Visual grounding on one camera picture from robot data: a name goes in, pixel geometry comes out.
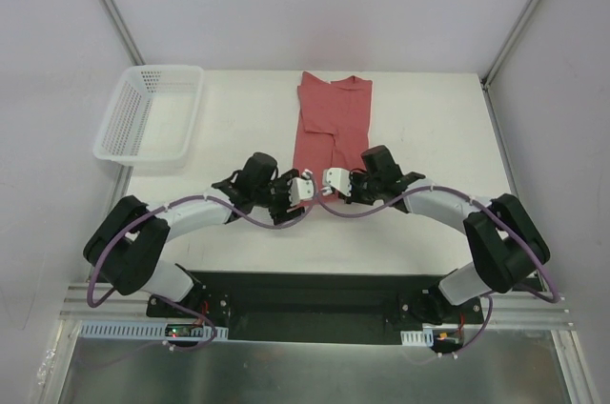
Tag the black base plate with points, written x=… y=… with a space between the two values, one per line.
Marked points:
x=320 y=308

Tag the pink t shirt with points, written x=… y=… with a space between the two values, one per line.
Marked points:
x=333 y=124

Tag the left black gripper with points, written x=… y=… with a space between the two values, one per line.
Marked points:
x=282 y=199

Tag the left white cable duct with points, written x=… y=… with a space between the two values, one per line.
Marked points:
x=124 y=330

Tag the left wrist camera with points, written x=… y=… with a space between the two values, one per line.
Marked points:
x=302 y=188

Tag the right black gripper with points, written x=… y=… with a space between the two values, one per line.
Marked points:
x=357 y=186

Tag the white cable duct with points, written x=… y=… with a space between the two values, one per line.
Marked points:
x=124 y=330
x=423 y=338

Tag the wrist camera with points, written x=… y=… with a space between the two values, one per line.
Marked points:
x=336 y=180
x=302 y=188

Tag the white plastic basket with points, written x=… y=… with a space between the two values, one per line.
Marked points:
x=150 y=119

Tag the aluminium rail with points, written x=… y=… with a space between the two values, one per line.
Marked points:
x=512 y=311

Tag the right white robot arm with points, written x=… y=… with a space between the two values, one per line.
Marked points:
x=505 y=245

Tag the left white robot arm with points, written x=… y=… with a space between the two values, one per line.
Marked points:
x=126 y=249

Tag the right white cable duct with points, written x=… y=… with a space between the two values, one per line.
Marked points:
x=423 y=338

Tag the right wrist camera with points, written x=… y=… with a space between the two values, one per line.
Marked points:
x=336 y=180

